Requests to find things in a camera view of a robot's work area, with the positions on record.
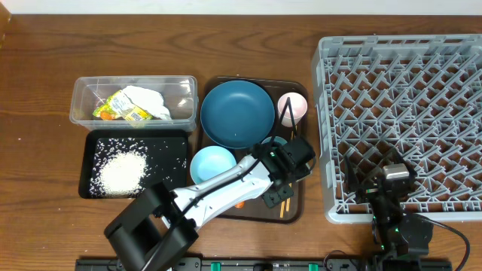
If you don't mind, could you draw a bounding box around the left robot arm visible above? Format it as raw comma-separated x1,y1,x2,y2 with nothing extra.
104,139,316,271

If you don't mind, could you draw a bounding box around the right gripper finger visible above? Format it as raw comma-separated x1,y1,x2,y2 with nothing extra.
343,156,358,193
393,150,416,177

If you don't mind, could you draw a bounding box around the light blue cup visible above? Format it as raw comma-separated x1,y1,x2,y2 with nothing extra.
261,136,288,147

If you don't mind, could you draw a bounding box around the brown serving tray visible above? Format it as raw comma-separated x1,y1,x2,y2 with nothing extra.
195,76,308,224

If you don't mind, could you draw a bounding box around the wooden chopstick left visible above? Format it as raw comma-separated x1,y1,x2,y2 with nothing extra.
279,200,287,218

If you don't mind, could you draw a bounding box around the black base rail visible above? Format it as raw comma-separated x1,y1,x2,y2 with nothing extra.
75,257,453,271

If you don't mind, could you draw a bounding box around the light blue rice bowl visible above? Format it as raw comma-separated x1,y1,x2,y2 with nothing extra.
190,146,236,184

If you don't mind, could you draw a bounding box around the clear plastic bin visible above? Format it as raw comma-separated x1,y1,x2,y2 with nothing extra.
69,75,198,132

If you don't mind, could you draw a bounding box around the white napkin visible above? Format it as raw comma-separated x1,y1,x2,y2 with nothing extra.
122,86,172,120

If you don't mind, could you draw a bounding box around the white rice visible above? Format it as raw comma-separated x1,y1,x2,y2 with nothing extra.
89,137,188,198

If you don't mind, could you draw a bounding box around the black tray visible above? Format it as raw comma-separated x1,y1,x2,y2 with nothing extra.
78,129,188,199

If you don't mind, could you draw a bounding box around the grey dishwasher rack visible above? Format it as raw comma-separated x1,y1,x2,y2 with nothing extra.
312,34,481,224

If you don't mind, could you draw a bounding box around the orange carrot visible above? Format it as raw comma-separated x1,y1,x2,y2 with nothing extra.
235,202,245,209

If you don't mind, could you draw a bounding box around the yellow green snack wrapper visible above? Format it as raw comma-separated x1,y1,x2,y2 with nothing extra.
93,90,153,121

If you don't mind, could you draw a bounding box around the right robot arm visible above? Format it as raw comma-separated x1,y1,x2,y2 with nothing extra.
343,151,433,270

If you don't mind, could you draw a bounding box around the dark blue plate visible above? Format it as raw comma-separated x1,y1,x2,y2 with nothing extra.
200,81,276,149

